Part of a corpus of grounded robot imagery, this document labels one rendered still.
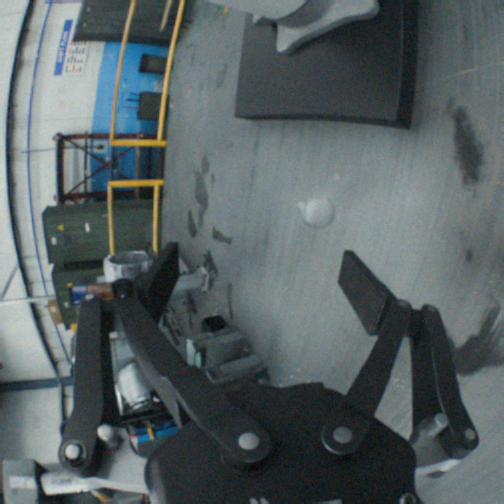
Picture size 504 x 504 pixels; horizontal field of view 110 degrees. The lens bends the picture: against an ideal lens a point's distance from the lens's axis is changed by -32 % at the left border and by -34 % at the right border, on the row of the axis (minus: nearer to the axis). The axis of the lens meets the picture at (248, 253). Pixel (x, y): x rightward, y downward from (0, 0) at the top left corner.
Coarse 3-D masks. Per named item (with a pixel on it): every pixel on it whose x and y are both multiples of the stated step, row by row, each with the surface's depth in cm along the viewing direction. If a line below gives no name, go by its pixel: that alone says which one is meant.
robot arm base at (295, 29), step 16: (320, 0) 20; (336, 0) 20; (352, 0) 19; (368, 0) 18; (256, 16) 32; (288, 16) 24; (304, 16) 23; (320, 16) 23; (336, 16) 22; (352, 16) 21; (368, 16) 20; (288, 32) 29; (304, 32) 27; (320, 32) 26; (288, 48) 31
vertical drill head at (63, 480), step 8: (48, 472) 49; (56, 472) 50; (64, 472) 51; (16, 480) 39; (24, 480) 40; (32, 480) 42; (48, 480) 45; (56, 480) 47; (64, 480) 48; (72, 480) 49; (48, 488) 43; (56, 488) 45; (64, 488) 46; (72, 488) 48; (80, 488) 49; (88, 488) 50; (104, 496) 49; (112, 496) 53
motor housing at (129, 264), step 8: (112, 256) 92; (120, 256) 95; (128, 256) 97; (136, 256) 98; (144, 256) 97; (104, 264) 85; (120, 264) 96; (128, 264) 98; (136, 264) 86; (112, 272) 85; (120, 272) 84; (128, 272) 84; (136, 272) 85; (112, 280) 86
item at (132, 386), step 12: (120, 372) 92; (132, 372) 89; (120, 384) 86; (132, 384) 85; (144, 384) 85; (120, 396) 83; (132, 396) 80; (144, 396) 80; (120, 408) 81; (132, 408) 79; (144, 408) 81; (144, 420) 84; (156, 420) 88; (168, 420) 92
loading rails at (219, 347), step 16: (192, 336) 61; (208, 336) 62; (224, 336) 63; (240, 336) 63; (192, 352) 61; (208, 352) 59; (224, 352) 62; (240, 352) 65; (208, 368) 52; (224, 368) 53; (240, 368) 54; (256, 368) 54; (224, 384) 50
